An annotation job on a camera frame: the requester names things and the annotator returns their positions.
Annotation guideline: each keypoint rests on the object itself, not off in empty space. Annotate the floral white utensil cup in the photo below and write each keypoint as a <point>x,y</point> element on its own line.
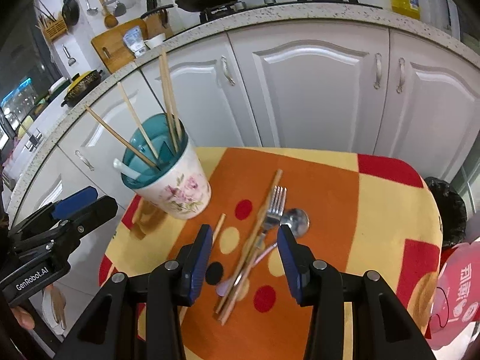
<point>177,184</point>

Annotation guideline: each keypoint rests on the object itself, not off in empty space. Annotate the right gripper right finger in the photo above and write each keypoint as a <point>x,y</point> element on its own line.
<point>382,327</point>

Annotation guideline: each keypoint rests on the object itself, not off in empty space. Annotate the speckled stone countertop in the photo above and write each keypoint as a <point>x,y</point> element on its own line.
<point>289,12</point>

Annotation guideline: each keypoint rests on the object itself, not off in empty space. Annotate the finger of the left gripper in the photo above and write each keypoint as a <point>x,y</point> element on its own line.
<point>75,202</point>
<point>60,226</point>

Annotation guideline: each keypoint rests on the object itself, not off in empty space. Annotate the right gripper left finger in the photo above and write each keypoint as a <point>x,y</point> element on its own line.
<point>107,329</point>

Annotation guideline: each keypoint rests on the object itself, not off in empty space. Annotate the black trash bin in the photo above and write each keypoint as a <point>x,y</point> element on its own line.
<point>452,211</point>

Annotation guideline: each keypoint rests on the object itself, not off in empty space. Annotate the white seasoning bag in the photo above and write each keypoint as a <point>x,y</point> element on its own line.
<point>133,39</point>

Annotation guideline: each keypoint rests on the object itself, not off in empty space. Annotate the white cabinet door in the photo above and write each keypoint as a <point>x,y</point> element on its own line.
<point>315,84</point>
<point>431,114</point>

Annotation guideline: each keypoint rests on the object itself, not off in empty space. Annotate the white plastic spoon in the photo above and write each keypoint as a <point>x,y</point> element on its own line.
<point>125,170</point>

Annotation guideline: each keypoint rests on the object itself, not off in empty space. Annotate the orange yellow patterned tablecloth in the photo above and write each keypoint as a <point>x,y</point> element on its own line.
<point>365,212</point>

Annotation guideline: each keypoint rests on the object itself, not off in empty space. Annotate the thin curved wooden chopstick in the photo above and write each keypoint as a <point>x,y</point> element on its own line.
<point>238,283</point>

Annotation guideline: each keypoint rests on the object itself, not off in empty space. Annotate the white cabinet door right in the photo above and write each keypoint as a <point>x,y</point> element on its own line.
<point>431,114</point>

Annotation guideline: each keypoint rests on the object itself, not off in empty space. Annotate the wooden cutting board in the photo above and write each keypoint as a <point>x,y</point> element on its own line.
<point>110,46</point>

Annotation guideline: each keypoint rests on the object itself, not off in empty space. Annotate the light wooden chopstick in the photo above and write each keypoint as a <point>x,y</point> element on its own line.
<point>166,99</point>
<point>177,124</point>

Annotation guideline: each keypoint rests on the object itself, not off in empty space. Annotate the wooden spatula hanging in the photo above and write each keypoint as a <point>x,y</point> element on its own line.
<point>110,21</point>

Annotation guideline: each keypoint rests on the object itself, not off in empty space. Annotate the silver metal fork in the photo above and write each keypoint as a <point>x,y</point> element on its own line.
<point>271,219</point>

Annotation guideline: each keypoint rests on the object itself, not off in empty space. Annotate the dark wooden chopstick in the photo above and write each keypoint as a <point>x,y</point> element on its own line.
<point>260,216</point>

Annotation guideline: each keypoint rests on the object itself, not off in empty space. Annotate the silver metal spoon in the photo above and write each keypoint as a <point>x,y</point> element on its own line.
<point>298,222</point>

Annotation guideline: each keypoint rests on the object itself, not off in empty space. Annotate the wooden knife block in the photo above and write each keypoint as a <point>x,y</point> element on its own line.
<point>156,19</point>

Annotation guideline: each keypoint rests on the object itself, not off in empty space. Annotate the wooden chopstick in cup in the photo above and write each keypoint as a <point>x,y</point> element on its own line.
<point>137,121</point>
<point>117,136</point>

